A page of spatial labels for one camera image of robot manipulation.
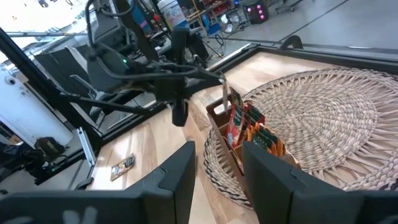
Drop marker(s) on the round woven placemat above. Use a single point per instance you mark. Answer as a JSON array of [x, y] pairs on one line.
[[326, 124]]

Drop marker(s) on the black arched bracket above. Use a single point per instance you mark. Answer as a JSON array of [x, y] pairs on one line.
[[293, 36]]

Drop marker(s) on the white cabinet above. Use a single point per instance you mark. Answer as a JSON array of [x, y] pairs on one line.
[[25, 109]]

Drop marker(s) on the small desk fan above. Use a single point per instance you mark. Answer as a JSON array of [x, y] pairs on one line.
[[228, 22]]

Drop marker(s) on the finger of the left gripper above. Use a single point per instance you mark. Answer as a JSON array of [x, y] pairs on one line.
[[202, 77], [197, 90]]

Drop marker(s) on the red tea packet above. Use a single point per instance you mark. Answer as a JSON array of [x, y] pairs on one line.
[[236, 124], [255, 115]]

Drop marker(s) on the wooden tea box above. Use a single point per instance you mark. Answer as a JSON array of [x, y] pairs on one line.
[[217, 119]]

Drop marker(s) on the black box with pink lights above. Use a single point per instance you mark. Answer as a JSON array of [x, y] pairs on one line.
[[256, 14]]

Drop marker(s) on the white plastic bucket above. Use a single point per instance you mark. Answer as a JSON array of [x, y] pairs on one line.
[[171, 12]]

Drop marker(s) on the grey chair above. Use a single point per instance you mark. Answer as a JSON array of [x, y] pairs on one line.
[[62, 68]]

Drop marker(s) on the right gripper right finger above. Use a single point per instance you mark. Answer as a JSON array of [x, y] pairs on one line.
[[280, 199]]

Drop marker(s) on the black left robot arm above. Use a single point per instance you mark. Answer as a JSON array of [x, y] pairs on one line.
[[112, 71]]

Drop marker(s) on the orange tea packet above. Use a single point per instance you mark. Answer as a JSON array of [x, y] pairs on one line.
[[258, 141], [275, 143]]

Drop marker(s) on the black bag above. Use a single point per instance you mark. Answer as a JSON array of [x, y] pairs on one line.
[[49, 146]]

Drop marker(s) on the aluminium profile bracket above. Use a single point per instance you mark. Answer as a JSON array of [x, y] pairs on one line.
[[85, 146]]

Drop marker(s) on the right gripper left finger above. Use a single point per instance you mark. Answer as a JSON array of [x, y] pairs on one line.
[[161, 199]]

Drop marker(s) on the beige tea packet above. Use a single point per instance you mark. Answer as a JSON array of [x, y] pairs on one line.
[[122, 168], [225, 96]]

